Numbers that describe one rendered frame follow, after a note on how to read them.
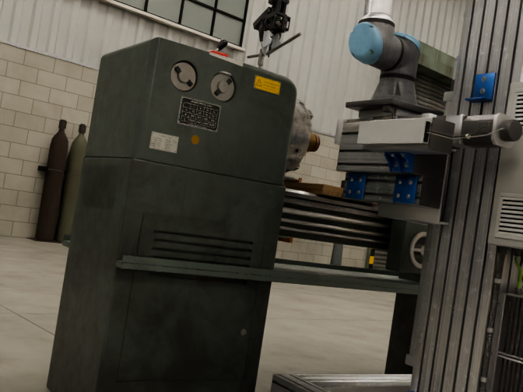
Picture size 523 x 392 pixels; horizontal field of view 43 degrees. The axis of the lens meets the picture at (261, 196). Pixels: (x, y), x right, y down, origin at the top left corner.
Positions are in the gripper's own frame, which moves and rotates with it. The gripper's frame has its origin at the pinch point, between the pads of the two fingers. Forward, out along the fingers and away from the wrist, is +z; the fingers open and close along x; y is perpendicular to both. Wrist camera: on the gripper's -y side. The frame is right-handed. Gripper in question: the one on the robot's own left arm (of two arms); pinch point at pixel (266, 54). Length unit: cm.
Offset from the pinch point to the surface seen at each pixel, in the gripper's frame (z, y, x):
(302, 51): -235, -745, 541
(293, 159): 36.6, 0.4, 19.4
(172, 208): 62, 14, -36
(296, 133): 27.1, 3.8, 16.6
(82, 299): 98, -11, -52
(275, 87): 14.6, 14.1, -2.9
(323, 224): 60, 4, 36
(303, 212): 57, 5, 25
